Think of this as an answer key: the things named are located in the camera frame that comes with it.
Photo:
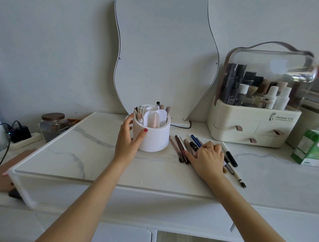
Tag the person's right hand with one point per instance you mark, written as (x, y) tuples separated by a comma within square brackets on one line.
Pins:
[(208, 162)]

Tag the person's left hand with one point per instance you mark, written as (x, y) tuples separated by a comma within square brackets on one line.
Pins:
[(124, 144)]

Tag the person's right thumb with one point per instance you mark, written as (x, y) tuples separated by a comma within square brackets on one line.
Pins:
[(190, 157)]

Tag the person's left thumb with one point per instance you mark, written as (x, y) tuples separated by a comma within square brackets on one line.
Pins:
[(141, 136)]

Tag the white round brush holder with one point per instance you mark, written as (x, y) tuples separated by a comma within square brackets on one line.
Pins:
[(155, 138)]

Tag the person's right forearm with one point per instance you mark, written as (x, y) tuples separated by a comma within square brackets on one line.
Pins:
[(239, 209)]

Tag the person's left forearm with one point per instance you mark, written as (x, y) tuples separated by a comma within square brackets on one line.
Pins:
[(92, 199)]

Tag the row of makeup pencils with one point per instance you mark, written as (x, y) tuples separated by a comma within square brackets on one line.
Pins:
[(180, 147)]

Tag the silver lipstick tube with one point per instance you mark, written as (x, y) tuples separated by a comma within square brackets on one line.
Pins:
[(140, 114)]

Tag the thin makeup brushes bunch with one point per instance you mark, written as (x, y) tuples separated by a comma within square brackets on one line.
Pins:
[(136, 113)]

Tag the white mirror base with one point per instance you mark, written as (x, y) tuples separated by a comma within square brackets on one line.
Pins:
[(179, 123)]

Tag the beige makeup pencil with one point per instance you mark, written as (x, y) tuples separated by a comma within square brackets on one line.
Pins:
[(168, 109)]

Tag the marble pattern desk riser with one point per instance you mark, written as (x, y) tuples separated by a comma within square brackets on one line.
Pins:
[(87, 152)]

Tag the white vanity cabinet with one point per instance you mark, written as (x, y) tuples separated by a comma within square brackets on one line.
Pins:
[(174, 224)]

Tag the brown wooden tray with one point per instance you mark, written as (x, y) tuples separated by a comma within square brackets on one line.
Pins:
[(73, 121)]

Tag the cream cosmetic organizer clear lid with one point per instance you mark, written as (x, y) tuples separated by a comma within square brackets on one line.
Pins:
[(259, 124)]

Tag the wavy frameless mirror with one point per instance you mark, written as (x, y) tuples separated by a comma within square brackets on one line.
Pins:
[(164, 57)]

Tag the glass jar brown lid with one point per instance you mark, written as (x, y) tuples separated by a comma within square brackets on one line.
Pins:
[(53, 127)]

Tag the group of cosmetic bottles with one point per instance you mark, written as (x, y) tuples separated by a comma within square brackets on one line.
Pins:
[(251, 89)]

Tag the white power strip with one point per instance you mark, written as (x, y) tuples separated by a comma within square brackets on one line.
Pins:
[(35, 138)]

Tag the green carton box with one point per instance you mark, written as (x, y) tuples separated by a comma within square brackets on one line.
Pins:
[(306, 149)]

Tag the black charger plug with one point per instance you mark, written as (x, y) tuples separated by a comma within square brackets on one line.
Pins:
[(21, 133)]

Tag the brown board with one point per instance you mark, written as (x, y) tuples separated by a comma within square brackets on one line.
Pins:
[(11, 164)]

